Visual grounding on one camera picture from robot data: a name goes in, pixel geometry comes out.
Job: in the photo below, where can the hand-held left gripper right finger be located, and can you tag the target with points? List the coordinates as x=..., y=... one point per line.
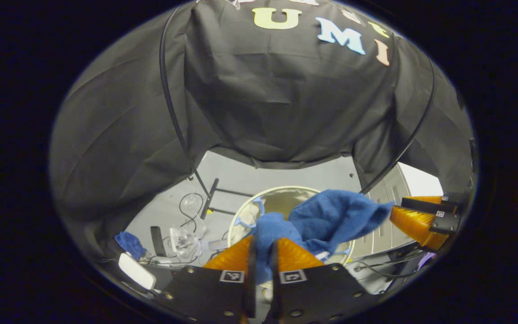
x=275, y=297

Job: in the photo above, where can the white rounded box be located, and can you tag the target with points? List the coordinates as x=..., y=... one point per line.
x=136, y=271

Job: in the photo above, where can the clear plastic bag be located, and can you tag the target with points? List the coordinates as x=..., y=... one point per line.
x=183, y=239

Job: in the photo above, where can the black rectangular device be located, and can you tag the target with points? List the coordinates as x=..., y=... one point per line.
x=158, y=240

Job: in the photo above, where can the black backdrop cloth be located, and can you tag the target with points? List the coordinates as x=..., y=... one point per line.
x=263, y=99

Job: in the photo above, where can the white drawer cabinet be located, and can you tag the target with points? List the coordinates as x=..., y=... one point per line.
x=421, y=180

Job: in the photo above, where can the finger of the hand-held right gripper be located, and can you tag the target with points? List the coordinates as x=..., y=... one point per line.
x=416, y=225
x=421, y=205

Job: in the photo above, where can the small blue cloth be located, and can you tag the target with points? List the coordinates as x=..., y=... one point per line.
x=129, y=243

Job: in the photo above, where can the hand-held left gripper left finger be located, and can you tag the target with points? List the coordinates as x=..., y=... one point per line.
x=252, y=292

